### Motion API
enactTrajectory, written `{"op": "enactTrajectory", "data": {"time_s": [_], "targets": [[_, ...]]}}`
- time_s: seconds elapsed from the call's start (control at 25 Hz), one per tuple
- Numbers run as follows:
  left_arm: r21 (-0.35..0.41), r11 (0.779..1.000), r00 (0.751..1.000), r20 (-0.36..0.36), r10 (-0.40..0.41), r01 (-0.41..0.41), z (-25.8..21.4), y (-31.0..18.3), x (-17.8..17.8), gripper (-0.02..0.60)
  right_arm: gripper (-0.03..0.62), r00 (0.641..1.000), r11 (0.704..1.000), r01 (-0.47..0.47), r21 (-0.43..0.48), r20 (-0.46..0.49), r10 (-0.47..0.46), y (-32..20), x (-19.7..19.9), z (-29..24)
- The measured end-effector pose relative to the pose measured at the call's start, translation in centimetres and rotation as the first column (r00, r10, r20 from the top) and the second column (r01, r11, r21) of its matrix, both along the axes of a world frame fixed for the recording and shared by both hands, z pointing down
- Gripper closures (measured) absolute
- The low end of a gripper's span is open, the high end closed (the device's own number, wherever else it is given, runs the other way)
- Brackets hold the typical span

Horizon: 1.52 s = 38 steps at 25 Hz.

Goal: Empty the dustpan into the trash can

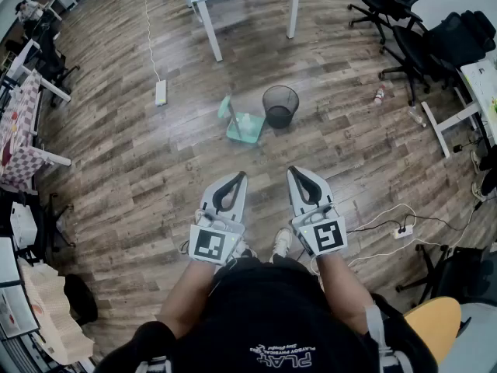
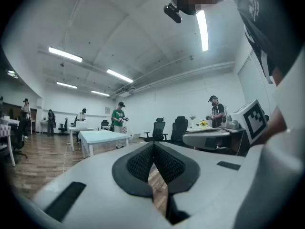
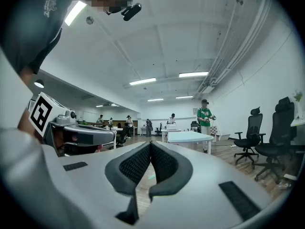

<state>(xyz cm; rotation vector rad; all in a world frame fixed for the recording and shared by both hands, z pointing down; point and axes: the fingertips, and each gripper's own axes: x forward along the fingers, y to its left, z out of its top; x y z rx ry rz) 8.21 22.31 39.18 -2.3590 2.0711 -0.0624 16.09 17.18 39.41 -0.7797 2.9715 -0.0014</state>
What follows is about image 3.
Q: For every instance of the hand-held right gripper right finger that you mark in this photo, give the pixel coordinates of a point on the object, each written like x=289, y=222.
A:
x=202, y=194

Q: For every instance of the white box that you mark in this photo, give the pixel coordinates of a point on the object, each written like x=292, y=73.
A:
x=170, y=127

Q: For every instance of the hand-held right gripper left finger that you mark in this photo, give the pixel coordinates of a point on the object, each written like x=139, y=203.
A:
x=83, y=187

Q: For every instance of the round smoke detector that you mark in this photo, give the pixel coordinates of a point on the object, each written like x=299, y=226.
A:
x=89, y=20

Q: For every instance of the black pendant lamp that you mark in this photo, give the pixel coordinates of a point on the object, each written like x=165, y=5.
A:
x=39, y=83

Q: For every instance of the small black office chair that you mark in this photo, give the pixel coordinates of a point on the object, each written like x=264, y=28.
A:
x=122, y=135
x=158, y=129
x=195, y=125

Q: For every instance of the person's left forearm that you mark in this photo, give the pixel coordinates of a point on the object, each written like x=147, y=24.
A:
x=26, y=123

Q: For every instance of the white ceiling pipes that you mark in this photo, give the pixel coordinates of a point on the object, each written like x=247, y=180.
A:
x=234, y=54

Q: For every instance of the light blue top table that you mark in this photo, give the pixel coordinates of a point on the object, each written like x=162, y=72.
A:
x=188, y=136

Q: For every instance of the clear plastic bottle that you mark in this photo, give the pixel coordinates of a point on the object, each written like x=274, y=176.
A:
x=283, y=186

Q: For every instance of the person's black t-shirt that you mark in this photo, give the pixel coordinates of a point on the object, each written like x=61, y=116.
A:
x=28, y=20

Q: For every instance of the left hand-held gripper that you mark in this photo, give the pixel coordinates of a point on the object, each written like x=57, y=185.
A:
x=40, y=113

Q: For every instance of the ceiling strip light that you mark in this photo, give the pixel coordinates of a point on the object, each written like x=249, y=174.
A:
x=75, y=13
x=155, y=100
x=193, y=74
x=184, y=97
x=143, y=81

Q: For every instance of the black head-worn camera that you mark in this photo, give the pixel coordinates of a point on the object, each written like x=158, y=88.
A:
x=132, y=11

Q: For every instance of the green plant in white vase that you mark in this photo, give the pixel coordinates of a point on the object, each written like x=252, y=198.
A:
x=299, y=104

